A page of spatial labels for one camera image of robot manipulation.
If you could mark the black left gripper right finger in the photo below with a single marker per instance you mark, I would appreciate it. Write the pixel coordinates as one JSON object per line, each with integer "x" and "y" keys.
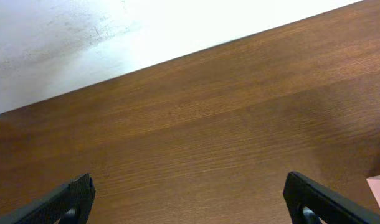
{"x": 310, "y": 202}

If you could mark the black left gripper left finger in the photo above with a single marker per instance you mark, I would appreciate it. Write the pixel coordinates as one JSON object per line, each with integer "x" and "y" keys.
{"x": 69, "y": 203}

